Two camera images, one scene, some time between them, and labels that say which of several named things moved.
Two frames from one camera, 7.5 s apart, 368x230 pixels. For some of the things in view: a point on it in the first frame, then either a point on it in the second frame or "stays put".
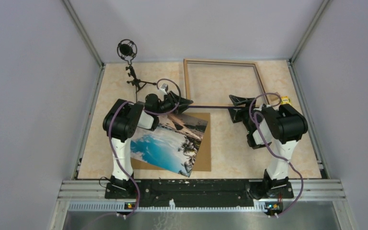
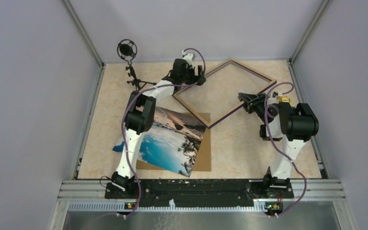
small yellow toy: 285,99 stays put
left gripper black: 172,97 to 194,78
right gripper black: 235,114 to 255,101
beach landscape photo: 172,145 stays put
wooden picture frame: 196,61 to 272,82
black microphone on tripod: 127,49 stays put
